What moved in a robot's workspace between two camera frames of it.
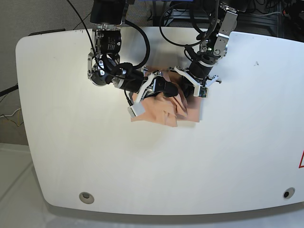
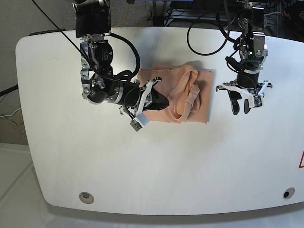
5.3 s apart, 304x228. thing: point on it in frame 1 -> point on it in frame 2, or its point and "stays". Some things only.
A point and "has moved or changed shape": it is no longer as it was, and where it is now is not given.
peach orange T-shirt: [168, 110] has moved or changed shape
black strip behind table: [46, 31] stays
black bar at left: [8, 90] stays
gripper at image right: [191, 85] -> [247, 81]
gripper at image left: [169, 89] -> [132, 96]
